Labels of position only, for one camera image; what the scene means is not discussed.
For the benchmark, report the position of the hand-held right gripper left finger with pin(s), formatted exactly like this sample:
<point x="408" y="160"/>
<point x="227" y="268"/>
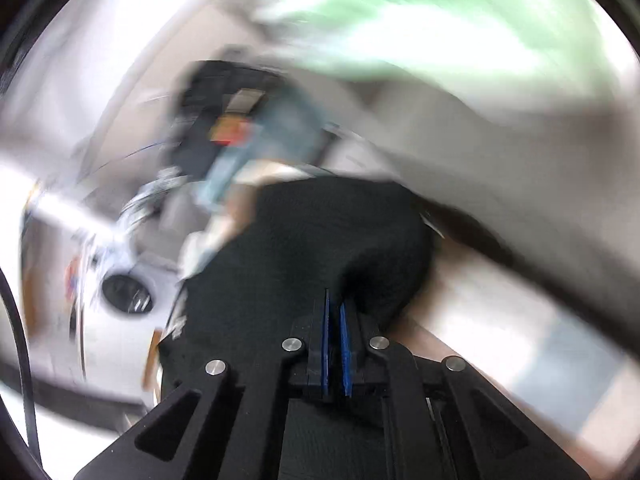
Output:
<point x="326" y="340"/>

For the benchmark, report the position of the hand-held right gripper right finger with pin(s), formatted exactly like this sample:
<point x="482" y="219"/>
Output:
<point x="346" y="345"/>

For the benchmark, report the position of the black knit sweater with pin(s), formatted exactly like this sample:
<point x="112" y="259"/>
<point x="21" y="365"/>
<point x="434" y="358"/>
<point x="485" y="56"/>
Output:
<point x="300" y="240"/>

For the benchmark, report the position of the white washing machine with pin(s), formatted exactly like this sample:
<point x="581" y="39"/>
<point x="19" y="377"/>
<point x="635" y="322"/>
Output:
<point x="125" y="325"/>

